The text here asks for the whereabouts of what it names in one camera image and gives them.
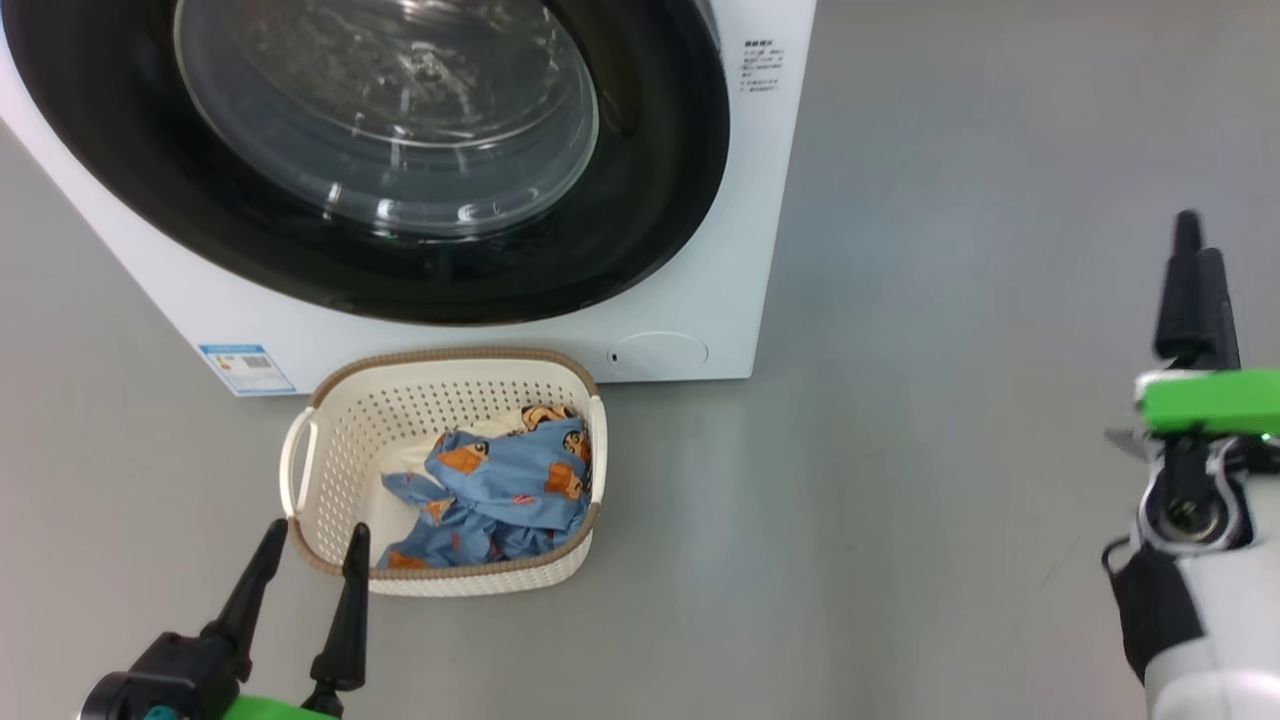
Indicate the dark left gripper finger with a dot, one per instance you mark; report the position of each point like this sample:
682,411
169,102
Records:
352,610
258,590

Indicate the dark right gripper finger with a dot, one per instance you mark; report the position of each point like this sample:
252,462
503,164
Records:
1182,300
1217,320

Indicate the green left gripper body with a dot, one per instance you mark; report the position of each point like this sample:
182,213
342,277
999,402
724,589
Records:
280,710

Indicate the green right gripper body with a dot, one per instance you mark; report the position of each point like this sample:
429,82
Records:
1210,400

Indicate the blue bear print garment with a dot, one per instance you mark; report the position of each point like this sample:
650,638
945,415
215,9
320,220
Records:
500,490

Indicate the cream and blue garment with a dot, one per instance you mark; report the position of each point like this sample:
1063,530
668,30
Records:
490,427

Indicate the cream perforated laundry basket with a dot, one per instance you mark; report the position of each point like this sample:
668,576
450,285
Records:
350,430

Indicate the white front-load washing machine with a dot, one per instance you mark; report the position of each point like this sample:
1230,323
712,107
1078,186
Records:
700,250

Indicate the blue energy label sticker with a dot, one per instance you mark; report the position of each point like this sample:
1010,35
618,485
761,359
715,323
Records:
245,368

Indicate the round white drain filter cover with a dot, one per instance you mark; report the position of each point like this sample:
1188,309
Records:
658,355

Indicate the small printed text label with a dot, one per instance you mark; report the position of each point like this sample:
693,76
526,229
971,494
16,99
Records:
762,65

